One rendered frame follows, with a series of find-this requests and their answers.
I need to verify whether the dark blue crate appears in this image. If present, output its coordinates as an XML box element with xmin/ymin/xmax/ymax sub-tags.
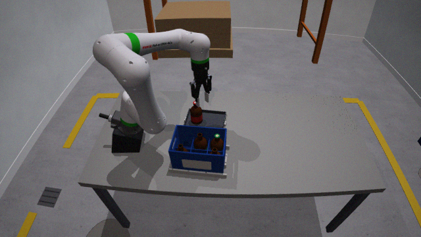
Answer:
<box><xmin>168</xmin><ymin>125</ymin><xmax>227</xmax><ymax>173</ymax></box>

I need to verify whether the brown glass bottle with red label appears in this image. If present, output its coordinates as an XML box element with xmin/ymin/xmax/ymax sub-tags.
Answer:
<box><xmin>190</xmin><ymin>101</ymin><xmax>203</xmax><ymax>124</ymax></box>

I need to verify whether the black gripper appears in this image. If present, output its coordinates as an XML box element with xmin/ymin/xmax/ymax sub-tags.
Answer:
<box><xmin>189</xmin><ymin>71</ymin><xmax>212</xmax><ymax>107</ymax></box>

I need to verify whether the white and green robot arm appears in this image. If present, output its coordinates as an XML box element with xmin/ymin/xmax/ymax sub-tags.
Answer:
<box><xmin>93</xmin><ymin>29</ymin><xmax>211</xmax><ymax>136</ymax></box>

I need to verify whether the brown bottle with blue label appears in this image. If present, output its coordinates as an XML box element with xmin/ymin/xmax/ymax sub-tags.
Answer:
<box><xmin>210</xmin><ymin>134</ymin><xmax>224</xmax><ymax>151</ymax></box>

